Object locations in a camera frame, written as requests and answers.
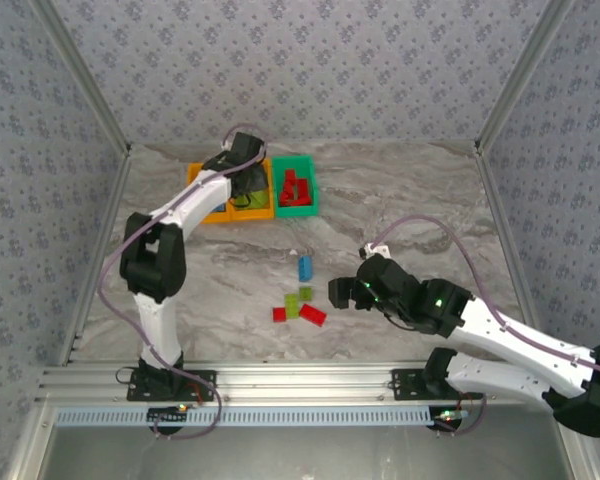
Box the orange plastic bin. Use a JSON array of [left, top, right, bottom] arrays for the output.
[[187, 162, 233, 225], [228, 158, 275, 223]]

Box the green plastic bin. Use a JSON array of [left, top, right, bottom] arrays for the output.
[[271, 155, 319, 219]]

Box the small circuit board with LEDs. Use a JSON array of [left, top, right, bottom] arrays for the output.
[[432, 408, 470, 427], [147, 403, 190, 422]]

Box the grey metal panel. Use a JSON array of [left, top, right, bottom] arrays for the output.
[[39, 424, 576, 480]]

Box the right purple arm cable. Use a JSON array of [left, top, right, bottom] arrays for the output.
[[372, 214, 600, 437]]

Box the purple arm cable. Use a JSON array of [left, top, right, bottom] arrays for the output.
[[372, 214, 600, 437], [97, 123, 270, 441]]

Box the wide aluminium mounting rail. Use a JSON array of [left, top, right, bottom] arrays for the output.
[[34, 362, 579, 406]]

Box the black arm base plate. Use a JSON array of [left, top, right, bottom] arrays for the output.
[[390, 368, 483, 401], [126, 368, 218, 402]]

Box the slotted grey cable duct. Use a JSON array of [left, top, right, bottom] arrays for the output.
[[54, 405, 444, 428]]

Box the aluminium table side rail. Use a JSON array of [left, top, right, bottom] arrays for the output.
[[58, 144, 134, 366], [473, 142, 552, 364]]

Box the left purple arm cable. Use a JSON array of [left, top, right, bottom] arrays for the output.
[[97, 123, 270, 441]]

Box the aluminium frame post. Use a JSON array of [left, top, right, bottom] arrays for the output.
[[31, 0, 132, 151], [7, 404, 56, 480], [554, 432, 600, 480], [473, 0, 579, 149]]

